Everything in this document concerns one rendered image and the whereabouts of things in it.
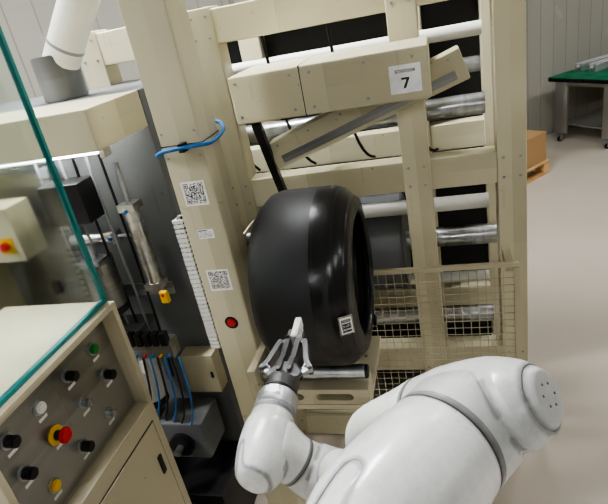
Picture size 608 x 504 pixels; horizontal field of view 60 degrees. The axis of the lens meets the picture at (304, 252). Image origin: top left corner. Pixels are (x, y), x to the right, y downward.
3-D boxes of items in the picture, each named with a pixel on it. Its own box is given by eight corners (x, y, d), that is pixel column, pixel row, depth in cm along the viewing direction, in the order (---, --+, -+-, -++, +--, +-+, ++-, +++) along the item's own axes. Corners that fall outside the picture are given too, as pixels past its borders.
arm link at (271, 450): (238, 415, 112) (287, 445, 115) (215, 482, 100) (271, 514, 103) (267, 392, 106) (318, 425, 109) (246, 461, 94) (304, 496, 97)
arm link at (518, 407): (426, 349, 72) (364, 405, 63) (540, 314, 57) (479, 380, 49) (478, 433, 71) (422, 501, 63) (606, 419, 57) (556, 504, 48)
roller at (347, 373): (258, 370, 170) (262, 362, 174) (261, 382, 171) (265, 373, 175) (366, 369, 160) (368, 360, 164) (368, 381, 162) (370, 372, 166)
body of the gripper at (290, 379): (294, 383, 112) (302, 351, 119) (256, 383, 114) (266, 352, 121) (301, 407, 116) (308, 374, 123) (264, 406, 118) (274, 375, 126)
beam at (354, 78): (236, 126, 169) (225, 78, 163) (259, 109, 192) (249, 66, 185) (432, 98, 153) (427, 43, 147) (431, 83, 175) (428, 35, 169)
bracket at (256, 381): (252, 396, 170) (245, 372, 166) (283, 326, 205) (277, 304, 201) (262, 396, 169) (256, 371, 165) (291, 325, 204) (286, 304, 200)
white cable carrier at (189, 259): (210, 348, 181) (171, 220, 161) (216, 340, 186) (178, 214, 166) (223, 348, 180) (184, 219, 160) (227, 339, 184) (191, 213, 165)
